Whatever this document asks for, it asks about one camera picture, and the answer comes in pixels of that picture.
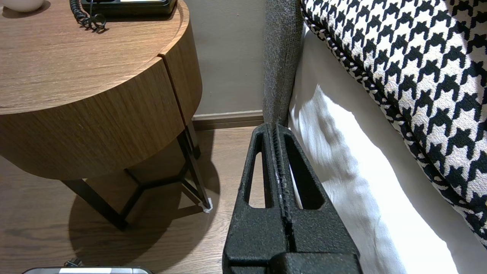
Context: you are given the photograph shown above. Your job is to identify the white bed sheet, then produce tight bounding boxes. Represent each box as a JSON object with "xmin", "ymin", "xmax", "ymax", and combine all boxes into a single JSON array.
[{"xmin": 287, "ymin": 27, "xmax": 487, "ymax": 274}]

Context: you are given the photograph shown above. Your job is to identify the round wooden bedside table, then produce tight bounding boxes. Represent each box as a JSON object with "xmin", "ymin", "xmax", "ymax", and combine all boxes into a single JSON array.
[{"xmin": 0, "ymin": 0, "xmax": 213, "ymax": 231}]

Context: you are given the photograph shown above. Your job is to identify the white round bowl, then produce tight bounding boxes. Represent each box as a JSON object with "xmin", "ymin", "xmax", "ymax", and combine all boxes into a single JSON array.
[{"xmin": 0, "ymin": 0, "xmax": 45, "ymax": 13}]

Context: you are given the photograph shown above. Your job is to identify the black and white desk telephone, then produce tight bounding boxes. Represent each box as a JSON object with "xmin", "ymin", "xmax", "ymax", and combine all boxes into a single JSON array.
[{"xmin": 81, "ymin": 0, "xmax": 178, "ymax": 16}]

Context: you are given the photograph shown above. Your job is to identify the grey fabric headboard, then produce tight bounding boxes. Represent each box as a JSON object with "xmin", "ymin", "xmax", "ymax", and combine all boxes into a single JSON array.
[{"xmin": 263, "ymin": 0, "xmax": 305, "ymax": 126}]

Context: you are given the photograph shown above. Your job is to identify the black coiled phone cord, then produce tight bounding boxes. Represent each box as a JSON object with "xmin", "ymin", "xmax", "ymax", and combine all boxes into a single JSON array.
[{"xmin": 70, "ymin": 0, "xmax": 108, "ymax": 33}]

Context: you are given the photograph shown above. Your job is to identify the grey skirting board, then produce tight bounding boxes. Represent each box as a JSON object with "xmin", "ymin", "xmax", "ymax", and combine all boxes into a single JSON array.
[{"xmin": 192, "ymin": 110, "xmax": 265, "ymax": 131}]

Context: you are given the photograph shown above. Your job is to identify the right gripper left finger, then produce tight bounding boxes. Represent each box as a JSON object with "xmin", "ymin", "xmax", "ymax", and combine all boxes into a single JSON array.
[{"xmin": 223, "ymin": 124, "xmax": 290, "ymax": 274}]

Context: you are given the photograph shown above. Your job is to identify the houndstooth black white pillow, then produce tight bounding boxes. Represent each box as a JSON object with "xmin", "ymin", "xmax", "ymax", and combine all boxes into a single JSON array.
[{"xmin": 301, "ymin": 0, "xmax": 487, "ymax": 248}]

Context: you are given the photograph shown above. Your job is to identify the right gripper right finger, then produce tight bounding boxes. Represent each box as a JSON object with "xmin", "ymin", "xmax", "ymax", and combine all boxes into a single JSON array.
[{"xmin": 277, "ymin": 125, "xmax": 360, "ymax": 255}]

